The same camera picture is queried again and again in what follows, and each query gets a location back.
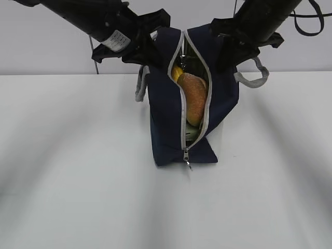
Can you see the yellow banana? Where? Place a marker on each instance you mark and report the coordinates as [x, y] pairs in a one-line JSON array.
[[176, 72]]

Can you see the navy and white lunch bag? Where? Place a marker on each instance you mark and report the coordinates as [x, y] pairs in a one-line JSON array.
[[195, 51]]

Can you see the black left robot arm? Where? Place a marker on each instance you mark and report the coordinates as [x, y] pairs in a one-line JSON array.
[[88, 16]]

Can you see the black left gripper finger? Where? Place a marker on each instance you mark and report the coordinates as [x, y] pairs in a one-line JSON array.
[[136, 57], [153, 56]]

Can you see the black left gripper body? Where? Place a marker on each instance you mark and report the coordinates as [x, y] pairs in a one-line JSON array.
[[125, 31]]

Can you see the green lidded lunch box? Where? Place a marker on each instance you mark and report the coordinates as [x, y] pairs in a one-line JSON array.
[[192, 132]]

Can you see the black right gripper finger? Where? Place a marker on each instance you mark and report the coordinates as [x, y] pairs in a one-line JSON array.
[[228, 54], [243, 54]]

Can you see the brown bread roll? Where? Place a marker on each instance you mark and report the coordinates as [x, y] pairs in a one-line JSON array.
[[196, 91]]

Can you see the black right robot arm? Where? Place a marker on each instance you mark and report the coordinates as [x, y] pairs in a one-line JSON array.
[[252, 27]]

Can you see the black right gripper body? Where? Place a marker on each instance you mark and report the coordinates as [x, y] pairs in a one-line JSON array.
[[229, 28]]

